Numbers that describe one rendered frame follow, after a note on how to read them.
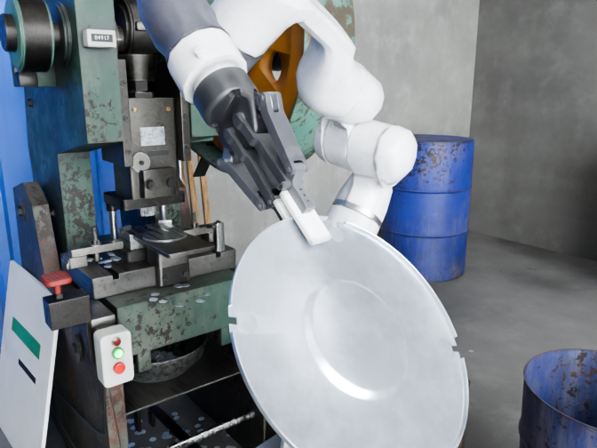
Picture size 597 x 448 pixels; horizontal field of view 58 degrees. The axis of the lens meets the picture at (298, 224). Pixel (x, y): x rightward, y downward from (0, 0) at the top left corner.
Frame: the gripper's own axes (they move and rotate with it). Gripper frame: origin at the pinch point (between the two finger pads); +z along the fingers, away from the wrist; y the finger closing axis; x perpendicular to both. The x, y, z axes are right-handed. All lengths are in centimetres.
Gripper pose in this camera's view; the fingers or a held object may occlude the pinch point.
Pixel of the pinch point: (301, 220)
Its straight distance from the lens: 60.7
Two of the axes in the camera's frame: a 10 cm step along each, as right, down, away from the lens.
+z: 5.0, 8.1, -3.1
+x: 7.1, -1.8, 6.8
